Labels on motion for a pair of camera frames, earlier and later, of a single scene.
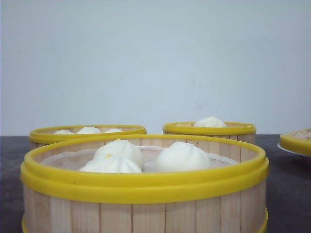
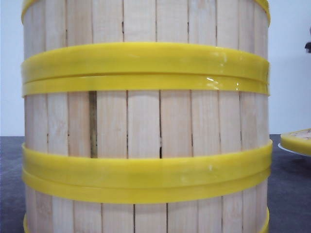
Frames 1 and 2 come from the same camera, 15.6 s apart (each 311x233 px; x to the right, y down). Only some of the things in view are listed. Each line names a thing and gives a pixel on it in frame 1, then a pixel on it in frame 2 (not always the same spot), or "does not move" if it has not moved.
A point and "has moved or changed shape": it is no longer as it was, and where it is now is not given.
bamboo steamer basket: [243, 131] to [145, 48]
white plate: [279, 146] does not move
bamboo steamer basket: [44, 136] has moved or changed shape
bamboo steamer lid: [299, 141] does not move
